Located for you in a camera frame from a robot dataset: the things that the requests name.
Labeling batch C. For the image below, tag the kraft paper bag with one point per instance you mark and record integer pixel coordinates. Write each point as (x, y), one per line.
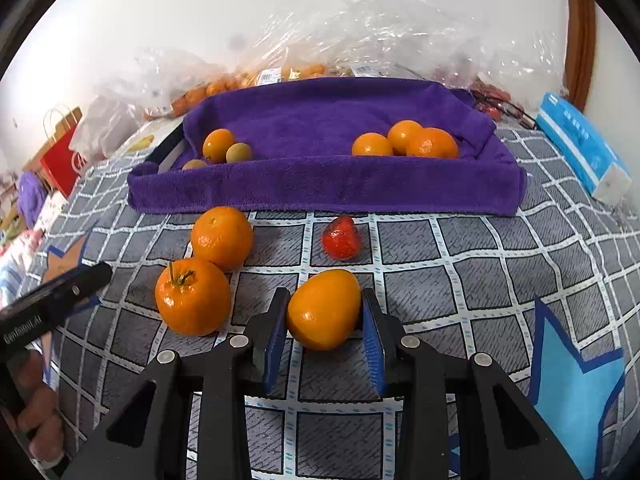
(70, 117)

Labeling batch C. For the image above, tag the large mandarin orange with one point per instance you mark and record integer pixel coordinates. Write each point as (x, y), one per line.
(222, 237)

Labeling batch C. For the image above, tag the purple plush item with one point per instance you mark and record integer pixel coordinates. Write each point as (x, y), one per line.
(30, 192)

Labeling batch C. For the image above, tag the person's left hand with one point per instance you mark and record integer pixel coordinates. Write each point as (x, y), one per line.
(42, 410)

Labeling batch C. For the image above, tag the striped blue cloth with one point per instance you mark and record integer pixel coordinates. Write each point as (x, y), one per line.
(12, 272)

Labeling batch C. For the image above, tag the clear bag of red fruits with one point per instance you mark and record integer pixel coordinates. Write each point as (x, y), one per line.
(490, 92)

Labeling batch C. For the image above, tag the purple towel-lined tray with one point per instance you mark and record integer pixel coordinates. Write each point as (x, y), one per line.
(310, 120)

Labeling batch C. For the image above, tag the clear bag of mandarins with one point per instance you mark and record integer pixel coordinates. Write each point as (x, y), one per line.
(200, 94)

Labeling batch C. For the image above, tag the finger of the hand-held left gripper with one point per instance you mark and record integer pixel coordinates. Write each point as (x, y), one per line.
(80, 285)

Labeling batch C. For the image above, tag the clear bag of small oranges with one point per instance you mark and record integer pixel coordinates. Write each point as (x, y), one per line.
(300, 71)

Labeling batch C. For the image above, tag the crumpled empty clear plastic bag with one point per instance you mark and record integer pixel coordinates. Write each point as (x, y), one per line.
(375, 20)

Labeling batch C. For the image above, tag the black tray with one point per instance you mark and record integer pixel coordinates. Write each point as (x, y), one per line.
(170, 150)

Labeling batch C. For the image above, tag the grey checkered blanket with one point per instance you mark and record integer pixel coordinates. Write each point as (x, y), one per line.
(450, 285)

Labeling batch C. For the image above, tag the egg-shaped orange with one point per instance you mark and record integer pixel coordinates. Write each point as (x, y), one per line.
(324, 308)

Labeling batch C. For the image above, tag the floral cloth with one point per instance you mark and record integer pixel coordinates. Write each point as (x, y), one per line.
(52, 210)

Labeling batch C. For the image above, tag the white plastic bag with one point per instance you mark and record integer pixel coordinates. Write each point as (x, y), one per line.
(100, 130)

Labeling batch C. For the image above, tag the red strawberry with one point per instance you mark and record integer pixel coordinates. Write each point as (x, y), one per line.
(342, 237)

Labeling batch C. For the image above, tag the yellow fruit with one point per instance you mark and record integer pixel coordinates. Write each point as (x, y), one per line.
(140, 142)

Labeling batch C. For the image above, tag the brown wooden door frame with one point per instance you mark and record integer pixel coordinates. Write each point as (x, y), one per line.
(580, 40)

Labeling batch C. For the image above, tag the round tan longan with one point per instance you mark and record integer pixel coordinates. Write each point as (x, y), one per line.
(239, 153)
(195, 164)

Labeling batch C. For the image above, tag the mandarin orange with green stem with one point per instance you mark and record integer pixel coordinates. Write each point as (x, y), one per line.
(192, 297)

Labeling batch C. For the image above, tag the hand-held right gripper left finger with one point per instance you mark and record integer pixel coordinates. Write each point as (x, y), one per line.
(277, 345)

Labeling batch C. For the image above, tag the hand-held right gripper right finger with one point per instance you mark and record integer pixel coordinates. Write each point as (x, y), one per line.
(372, 345)

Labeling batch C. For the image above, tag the blue tissue pack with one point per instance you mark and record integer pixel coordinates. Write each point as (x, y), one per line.
(575, 135)

